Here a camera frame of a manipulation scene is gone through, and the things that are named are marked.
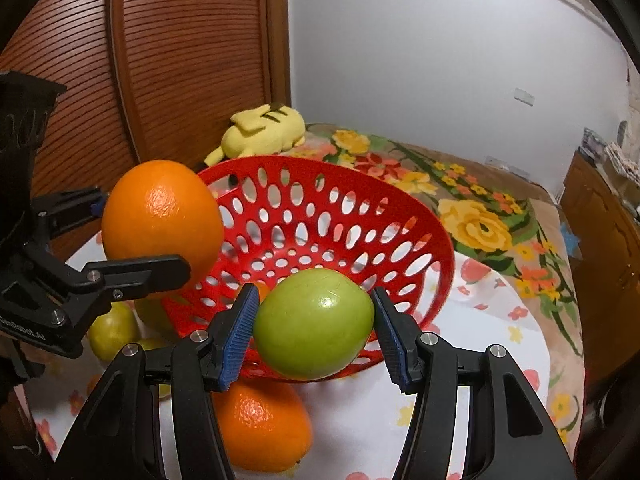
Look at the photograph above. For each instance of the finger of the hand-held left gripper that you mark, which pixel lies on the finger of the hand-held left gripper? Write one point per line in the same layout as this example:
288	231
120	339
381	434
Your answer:
70	205
140	272

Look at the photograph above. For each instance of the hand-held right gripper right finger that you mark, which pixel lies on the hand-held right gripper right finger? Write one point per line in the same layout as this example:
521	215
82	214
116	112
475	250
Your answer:
392	345

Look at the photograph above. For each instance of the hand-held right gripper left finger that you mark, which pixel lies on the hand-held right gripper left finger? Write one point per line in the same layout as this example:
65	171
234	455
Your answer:
237	340

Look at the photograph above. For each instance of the green pear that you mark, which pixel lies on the green pear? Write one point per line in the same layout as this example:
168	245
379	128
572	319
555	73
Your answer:
112	330

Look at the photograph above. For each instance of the large orange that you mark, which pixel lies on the large orange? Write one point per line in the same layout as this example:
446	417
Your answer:
160	210

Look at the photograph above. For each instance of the small green lime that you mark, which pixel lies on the small green lime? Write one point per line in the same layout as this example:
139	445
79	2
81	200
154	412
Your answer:
315	325

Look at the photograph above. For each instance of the red perforated plastic basket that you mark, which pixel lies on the red perforated plastic basket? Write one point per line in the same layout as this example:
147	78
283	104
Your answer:
442	280

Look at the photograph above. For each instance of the small yellow-green fruit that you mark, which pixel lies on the small yellow-green fruit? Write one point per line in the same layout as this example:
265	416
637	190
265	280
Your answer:
150	345

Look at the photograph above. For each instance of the white flower-print cloth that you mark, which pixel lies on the white flower-print cloth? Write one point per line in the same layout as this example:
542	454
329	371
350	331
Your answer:
495	330

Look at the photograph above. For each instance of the floral blanket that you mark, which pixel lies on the floral blanket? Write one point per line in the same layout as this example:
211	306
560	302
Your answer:
480	225

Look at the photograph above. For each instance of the yellow plush toy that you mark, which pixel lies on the yellow plush toy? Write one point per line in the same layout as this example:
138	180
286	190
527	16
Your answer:
265	135

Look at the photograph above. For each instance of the wooden slatted wardrobe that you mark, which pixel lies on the wooden slatted wardrobe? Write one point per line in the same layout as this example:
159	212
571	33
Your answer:
190	60

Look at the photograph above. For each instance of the wooden cabinet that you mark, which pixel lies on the wooden cabinet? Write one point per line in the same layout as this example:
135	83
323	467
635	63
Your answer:
600	240

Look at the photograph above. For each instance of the purple patterned box stack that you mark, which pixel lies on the purple patterned box stack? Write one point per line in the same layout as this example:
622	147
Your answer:
593	145

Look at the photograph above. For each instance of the patterned cloth stack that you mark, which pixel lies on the patterned cloth stack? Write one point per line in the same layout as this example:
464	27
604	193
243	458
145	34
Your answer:
622	162

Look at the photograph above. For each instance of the dark round fan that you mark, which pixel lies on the dark round fan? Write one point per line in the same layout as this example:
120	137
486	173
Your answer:
622	132

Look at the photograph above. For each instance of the white wall switch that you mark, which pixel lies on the white wall switch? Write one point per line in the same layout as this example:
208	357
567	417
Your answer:
525	96

